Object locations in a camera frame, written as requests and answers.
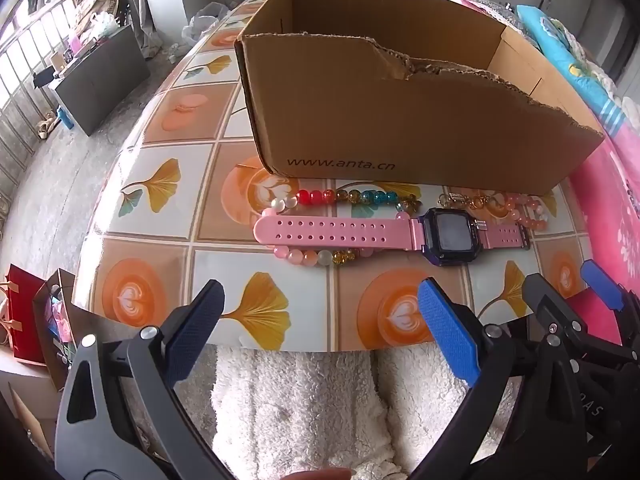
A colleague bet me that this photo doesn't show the white fleece garment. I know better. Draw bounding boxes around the white fleece garment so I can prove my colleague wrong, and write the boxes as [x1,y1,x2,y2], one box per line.
[210,342,516,480]

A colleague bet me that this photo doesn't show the brown cardboard box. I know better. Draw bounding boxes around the brown cardboard box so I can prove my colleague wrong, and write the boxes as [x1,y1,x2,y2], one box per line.
[234,0,606,197]

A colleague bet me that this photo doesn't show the pink bead bracelet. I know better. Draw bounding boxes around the pink bead bracelet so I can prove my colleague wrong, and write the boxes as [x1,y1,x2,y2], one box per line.
[470,192,551,251]

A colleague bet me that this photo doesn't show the pink strap smartwatch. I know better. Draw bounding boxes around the pink strap smartwatch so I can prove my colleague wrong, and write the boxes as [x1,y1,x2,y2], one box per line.
[253,207,532,267]

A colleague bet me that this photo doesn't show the black cabinet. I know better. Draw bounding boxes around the black cabinet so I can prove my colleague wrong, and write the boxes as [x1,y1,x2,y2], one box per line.
[52,22,152,137]

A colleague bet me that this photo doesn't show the flat cardboard piece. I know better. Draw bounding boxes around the flat cardboard piece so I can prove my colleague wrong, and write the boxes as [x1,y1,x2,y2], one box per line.
[7,382,57,461]

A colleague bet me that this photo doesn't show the person's left hand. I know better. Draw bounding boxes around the person's left hand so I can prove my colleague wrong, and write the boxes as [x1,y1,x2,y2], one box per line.
[277,467,353,480]

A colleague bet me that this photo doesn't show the white plastic bag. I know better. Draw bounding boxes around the white plastic bag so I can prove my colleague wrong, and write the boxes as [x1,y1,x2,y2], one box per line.
[180,2,232,50]

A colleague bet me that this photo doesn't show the brown paper bag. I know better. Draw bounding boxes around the brown paper bag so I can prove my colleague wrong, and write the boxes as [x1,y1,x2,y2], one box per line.
[32,268,101,392]

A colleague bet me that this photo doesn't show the pink floral blanket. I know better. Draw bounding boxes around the pink floral blanket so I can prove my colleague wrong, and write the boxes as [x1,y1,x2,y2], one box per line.
[570,105,640,321]

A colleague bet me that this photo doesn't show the blue pillow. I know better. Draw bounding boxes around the blue pillow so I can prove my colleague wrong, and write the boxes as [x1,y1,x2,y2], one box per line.
[515,5,640,147]

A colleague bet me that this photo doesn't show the gold keychain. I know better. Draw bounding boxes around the gold keychain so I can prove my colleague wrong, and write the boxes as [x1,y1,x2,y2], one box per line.
[437,191,503,218]

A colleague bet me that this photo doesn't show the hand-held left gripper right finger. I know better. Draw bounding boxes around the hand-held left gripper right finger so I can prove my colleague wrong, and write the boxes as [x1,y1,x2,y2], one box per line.
[410,276,593,480]

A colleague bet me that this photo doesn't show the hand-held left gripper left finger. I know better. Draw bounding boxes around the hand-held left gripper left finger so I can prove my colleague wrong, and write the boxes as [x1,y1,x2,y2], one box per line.
[54,280,236,480]

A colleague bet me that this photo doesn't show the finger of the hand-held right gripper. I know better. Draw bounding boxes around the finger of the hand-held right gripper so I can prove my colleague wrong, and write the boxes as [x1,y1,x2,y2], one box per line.
[522,272,587,346]
[580,259,640,351]

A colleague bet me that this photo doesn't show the red gift bag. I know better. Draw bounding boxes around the red gift bag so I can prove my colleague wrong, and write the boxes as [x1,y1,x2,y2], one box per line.
[0,264,51,365]

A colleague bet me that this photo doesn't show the multicoloured bead bracelet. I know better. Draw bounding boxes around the multicoloured bead bracelet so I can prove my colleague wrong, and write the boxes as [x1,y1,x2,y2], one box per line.
[267,187,423,268]

